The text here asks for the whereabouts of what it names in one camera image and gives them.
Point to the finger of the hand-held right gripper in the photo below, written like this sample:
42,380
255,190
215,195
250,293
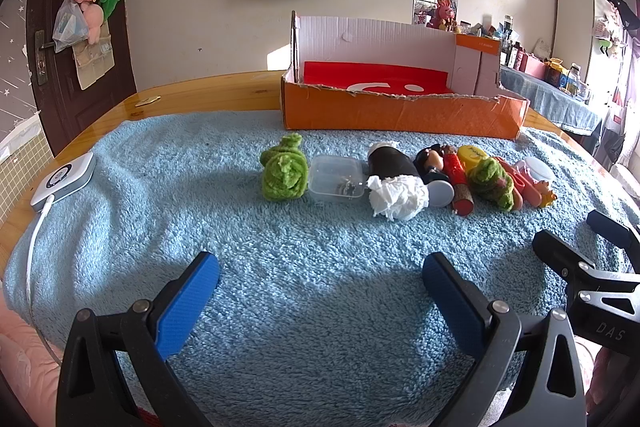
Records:
615,232
555,252

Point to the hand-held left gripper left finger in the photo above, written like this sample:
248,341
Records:
187,302

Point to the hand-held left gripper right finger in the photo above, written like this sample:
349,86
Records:
450,302

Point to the small pink yellow figurine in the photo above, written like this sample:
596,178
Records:
545,194

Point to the red plastic toy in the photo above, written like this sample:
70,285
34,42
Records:
524,184

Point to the green crocheted cabbage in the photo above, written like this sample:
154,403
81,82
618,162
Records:
285,172
490,179

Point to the red tube toy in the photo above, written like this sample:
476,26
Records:
457,177

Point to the yellow round lid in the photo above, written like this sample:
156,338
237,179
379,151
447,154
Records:
472,155

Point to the black-haired doll figurine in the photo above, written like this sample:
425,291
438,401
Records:
430,162

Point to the clear plastic container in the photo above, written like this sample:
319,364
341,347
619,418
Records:
332,172

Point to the orange cardboard box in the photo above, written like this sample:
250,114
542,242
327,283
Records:
400,112

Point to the white cushioned chair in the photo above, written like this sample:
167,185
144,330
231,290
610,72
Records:
627,179

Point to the blue fluffy blanket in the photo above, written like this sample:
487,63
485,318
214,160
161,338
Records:
300,257

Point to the cloth covered side table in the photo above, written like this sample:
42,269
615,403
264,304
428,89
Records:
545,99

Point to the white rounded device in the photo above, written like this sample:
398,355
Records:
62,179

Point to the pink cloth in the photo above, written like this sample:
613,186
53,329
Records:
15,357

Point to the cluster of bottles and jars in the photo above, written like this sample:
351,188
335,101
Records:
520,49

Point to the white cabinet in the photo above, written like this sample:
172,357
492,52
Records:
572,17

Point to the dark brown door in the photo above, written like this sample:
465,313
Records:
50,107

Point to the beige hanging organizer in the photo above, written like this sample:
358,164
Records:
95,64

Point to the pink rabbit toy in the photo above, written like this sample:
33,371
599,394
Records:
444,14

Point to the clear plastic bag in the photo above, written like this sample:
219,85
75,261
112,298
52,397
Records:
70,27

